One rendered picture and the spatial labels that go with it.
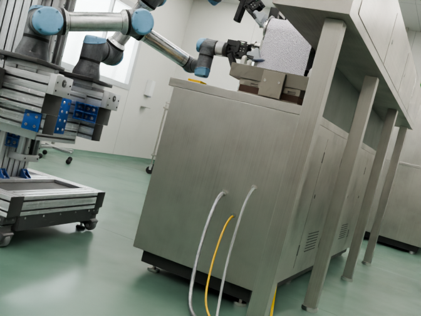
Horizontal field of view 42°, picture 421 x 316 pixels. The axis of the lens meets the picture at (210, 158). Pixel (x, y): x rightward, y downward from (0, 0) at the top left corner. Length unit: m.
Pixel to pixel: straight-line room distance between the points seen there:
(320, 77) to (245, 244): 0.88
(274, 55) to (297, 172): 1.01
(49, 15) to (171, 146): 0.76
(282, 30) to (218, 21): 6.48
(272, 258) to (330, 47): 0.69
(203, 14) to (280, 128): 7.05
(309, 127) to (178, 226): 0.95
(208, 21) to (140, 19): 6.65
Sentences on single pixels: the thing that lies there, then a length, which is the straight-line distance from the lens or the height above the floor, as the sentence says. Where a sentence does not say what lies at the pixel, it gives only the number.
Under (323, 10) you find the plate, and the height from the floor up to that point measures 1.14.
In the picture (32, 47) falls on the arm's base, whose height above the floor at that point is 0.86.
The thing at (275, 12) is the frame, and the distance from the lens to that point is 3.11.
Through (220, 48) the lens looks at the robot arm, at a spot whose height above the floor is 1.11.
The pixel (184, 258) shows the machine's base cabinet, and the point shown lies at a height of 0.13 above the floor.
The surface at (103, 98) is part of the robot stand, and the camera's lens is 2.95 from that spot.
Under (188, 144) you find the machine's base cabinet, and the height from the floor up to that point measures 0.62.
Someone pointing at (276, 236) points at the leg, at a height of 0.43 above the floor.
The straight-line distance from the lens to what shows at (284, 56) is 2.67.
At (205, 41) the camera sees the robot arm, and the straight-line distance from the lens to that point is 2.80.
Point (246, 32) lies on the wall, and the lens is 8.93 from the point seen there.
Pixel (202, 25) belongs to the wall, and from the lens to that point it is 9.26.
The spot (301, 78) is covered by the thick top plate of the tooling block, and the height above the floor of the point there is 1.02.
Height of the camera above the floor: 0.69
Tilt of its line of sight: 2 degrees down
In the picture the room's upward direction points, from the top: 15 degrees clockwise
